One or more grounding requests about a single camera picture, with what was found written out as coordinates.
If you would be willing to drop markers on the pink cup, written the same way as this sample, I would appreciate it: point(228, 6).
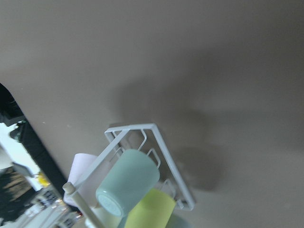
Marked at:
point(80, 163)

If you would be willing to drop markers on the white cup rack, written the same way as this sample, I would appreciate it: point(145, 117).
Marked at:
point(142, 137)

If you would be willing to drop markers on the yellow green cup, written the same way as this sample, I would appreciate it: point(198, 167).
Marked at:
point(159, 200)

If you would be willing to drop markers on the mint green cup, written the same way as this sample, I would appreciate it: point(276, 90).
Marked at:
point(130, 179)

